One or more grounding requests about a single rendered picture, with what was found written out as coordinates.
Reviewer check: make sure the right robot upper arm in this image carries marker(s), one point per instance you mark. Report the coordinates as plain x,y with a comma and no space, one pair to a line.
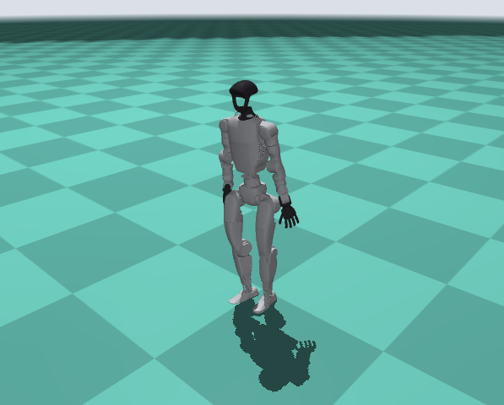
225,154

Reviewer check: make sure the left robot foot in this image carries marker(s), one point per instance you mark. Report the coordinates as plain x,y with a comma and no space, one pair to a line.
264,303

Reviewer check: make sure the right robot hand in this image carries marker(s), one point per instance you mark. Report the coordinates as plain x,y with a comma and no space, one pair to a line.
226,191

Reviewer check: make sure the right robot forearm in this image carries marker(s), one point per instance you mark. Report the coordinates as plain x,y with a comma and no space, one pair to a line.
227,171

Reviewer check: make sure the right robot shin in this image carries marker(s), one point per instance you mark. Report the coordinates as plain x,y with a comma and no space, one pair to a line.
244,268

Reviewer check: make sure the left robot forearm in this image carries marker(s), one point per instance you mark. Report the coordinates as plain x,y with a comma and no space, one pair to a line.
280,183

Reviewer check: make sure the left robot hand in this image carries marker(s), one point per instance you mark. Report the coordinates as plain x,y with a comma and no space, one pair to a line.
288,213

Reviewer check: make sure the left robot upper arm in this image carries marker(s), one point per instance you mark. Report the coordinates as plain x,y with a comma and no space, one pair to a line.
269,133

